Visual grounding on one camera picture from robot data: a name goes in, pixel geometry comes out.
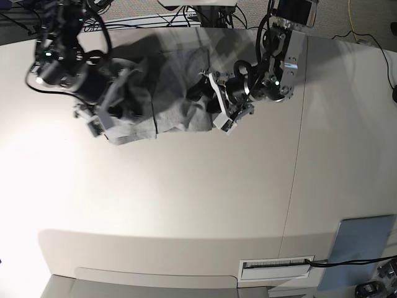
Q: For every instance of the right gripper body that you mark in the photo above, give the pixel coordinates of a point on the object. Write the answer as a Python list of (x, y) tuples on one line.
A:
[(101, 96)]

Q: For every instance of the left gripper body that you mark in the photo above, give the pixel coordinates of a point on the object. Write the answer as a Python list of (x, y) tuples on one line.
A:
[(235, 87)]

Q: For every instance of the grey T-shirt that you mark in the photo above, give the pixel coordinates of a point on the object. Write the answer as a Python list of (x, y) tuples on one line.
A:
[(155, 96)]

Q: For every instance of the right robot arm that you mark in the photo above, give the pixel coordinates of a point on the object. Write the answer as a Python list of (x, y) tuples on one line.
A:
[(62, 66)]

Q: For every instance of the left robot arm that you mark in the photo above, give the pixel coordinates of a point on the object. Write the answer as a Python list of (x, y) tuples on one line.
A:
[(279, 40)]

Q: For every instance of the blue-grey flat panel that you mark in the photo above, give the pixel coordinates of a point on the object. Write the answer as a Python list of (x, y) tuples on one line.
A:
[(356, 239)]

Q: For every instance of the black device bottom right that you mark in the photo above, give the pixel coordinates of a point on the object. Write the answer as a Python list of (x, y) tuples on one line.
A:
[(369, 290)]

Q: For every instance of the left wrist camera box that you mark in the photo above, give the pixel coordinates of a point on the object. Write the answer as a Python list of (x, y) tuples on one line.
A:
[(224, 123)]

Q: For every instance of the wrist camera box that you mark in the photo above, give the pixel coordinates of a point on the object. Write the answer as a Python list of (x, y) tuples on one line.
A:
[(99, 125), (224, 123)]

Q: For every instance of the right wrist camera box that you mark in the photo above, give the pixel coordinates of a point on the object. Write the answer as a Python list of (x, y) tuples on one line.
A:
[(99, 125)]

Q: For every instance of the white cable grommet tray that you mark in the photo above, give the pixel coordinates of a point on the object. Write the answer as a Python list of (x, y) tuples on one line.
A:
[(274, 269)]

